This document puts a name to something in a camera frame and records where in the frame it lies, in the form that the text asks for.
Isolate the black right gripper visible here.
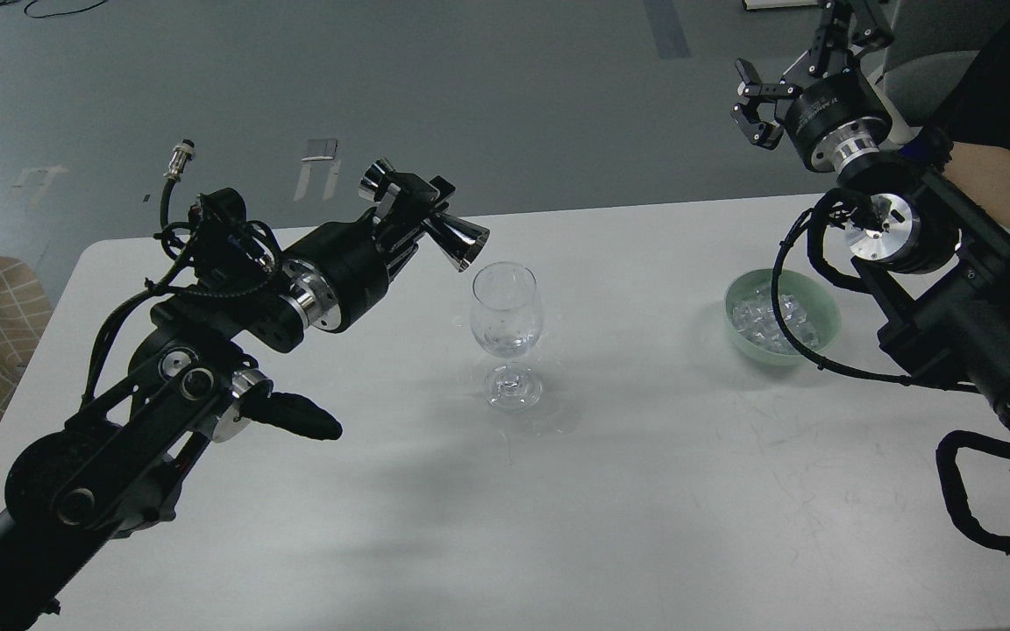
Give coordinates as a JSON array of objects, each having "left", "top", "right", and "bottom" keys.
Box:
[{"left": 730, "top": 1, "right": 894, "bottom": 173}]

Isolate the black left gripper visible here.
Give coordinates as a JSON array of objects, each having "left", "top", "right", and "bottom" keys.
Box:
[{"left": 283, "top": 174, "right": 456, "bottom": 334}]

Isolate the steel double jigger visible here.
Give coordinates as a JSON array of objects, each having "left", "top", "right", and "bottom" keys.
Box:
[{"left": 359, "top": 159, "right": 490, "bottom": 276}]

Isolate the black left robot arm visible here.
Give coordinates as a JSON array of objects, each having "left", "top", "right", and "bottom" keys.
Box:
[{"left": 0, "top": 140, "right": 489, "bottom": 630}]

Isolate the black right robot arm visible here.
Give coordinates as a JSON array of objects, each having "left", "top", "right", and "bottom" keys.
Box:
[{"left": 732, "top": 1, "right": 1010, "bottom": 555}]

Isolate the clear wine glass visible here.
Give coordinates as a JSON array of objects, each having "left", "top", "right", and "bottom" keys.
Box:
[{"left": 470, "top": 262, "right": 544, "bottom": 413}]

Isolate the clear ice cubes pile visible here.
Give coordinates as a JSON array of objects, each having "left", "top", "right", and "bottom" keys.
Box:
[{"left": 730, "top": 283, "right": 825, "bottom": 355}]

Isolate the grey office chair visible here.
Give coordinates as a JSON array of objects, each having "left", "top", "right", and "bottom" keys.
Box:
[{"left": 869, "top": 1, "right": 1010, "bottom": 146}]

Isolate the green bowl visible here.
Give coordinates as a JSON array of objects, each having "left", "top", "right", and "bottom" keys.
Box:
[{"left": 722, "top": 268, "right": 842, "bottom": 366}]

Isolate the black floor cable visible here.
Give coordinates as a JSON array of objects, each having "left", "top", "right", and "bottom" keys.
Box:
[{"left": 0, "top": 0, "right": 111, "bottom": 34}]

